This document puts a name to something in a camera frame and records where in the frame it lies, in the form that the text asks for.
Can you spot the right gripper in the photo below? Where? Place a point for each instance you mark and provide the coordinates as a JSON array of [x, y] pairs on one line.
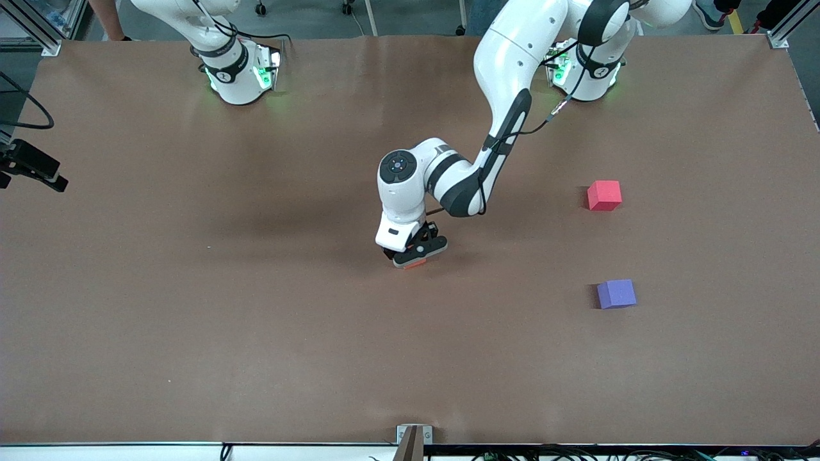
[[27, 161]]

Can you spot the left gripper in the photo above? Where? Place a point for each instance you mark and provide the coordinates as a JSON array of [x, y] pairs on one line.
[[430, 230]]

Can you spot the orange foam cube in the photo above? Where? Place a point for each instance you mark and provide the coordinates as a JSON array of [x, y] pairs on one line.
[[416, 264]]

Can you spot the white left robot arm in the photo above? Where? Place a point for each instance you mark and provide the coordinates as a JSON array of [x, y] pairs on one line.
[[506, 57]]

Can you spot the person's bare forearm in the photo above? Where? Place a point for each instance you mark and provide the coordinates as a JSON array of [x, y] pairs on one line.
[[110, 19]]

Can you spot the red foam cube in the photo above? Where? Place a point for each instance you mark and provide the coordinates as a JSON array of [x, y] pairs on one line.
[[604, 195]]

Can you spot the purple foam cube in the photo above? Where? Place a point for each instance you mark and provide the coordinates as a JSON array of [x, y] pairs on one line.
[[616, 293]]

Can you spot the white metal leg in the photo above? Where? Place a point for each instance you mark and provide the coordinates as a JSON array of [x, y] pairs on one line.
[[371, 18], [462, 16]]

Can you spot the person's blue jeans legs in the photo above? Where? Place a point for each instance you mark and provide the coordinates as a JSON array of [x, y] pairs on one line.
[[475, 16]]

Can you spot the grey sneaker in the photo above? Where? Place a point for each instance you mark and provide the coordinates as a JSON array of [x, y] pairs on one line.
[[708, 14]]

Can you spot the aluminium frame post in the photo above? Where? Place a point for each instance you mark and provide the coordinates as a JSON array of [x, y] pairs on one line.
[[778, 35], [38, 35]]

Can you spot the metal table edge bracket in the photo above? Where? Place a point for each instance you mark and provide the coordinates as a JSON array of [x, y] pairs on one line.
[[414, 442]]

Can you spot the white table edge rail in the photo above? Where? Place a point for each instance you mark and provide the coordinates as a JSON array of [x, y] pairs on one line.
[[128, 452]]

